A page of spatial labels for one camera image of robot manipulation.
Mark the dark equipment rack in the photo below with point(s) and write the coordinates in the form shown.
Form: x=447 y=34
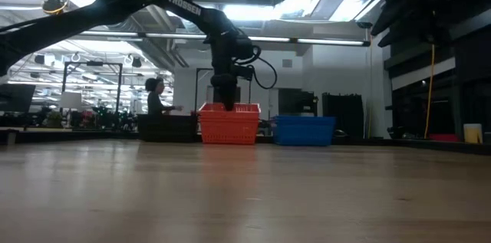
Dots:
x=297 y=101

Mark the yellow cup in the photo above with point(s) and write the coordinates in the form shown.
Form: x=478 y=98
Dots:
x=472 y=133

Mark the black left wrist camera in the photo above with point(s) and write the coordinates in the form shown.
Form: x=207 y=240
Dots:
x=245 y=72

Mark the person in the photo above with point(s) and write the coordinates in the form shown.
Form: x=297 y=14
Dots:
x=154 y=99

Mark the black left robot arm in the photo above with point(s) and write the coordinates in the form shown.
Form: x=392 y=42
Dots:
x=76 y=17

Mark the black cabinet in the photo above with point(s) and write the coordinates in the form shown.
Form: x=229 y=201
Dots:
x=342 y=114

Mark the white box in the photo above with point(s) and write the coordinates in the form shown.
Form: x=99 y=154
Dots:
x=71 y=100

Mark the black computer monitor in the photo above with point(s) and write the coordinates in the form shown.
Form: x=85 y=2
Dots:
x=17 y=98

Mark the black ceiling camera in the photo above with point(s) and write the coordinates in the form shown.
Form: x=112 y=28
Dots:
x=364 y=25

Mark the blue plastic basket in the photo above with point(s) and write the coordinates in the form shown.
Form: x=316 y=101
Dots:
x=304 y=133
x=304 y=117
x=304 y=120

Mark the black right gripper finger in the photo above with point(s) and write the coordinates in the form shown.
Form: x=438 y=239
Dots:
x=406 y=33
x=395 y=17

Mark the red flat object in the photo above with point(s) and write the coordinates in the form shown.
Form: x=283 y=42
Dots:
x=443 y=137

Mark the long ceiling light bar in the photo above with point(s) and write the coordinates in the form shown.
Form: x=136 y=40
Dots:
x=326 y=41

